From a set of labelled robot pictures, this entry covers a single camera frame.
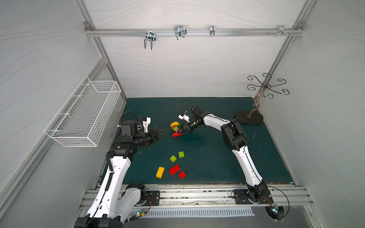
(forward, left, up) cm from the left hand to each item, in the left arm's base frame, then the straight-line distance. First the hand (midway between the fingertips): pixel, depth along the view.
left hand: (164, 134), depth 72 cm
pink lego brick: (+15, -5, -19) cm, 24 cm away
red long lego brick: (-11, -4, -23) cm, 25 cm away
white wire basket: (+3, +40, +7) cm, 41 cm away
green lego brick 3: (+16, -3, -19) cm, 25 cm away
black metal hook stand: (+30, -62, -22) cm, 73 cm away
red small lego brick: (-13, -9, -22) cm, 28 cm away
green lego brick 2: (-1, -8, -23) cm, 24 cm away
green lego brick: (-4, -3, -22) cm, 23 cm away
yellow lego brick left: (-12, +4, -22) cm, 26 cm away
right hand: (+15, -5, -22) cm, 27 cm away
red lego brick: (+13, -4, -21) cm, 25 cm away
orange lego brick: (+18, -1, -20) cm, 27 cm away
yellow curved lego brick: (+20, -3, -18) cm, 27 cm away
